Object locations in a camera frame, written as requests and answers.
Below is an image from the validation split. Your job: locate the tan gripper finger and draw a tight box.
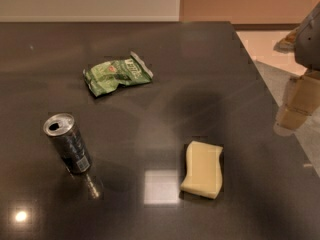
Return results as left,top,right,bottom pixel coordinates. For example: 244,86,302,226
276,104,310,130
287,71,320,115

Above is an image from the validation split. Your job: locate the yellow sponge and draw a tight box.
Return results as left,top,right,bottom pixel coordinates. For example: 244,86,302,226
180,141,223,199

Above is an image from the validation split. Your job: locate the green jalapeno chip bag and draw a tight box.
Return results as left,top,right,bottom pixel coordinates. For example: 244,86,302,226
83,51,153,97

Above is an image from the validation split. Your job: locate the dark aluminium drink can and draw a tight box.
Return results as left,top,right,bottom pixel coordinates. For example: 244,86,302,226
43,113,91,174

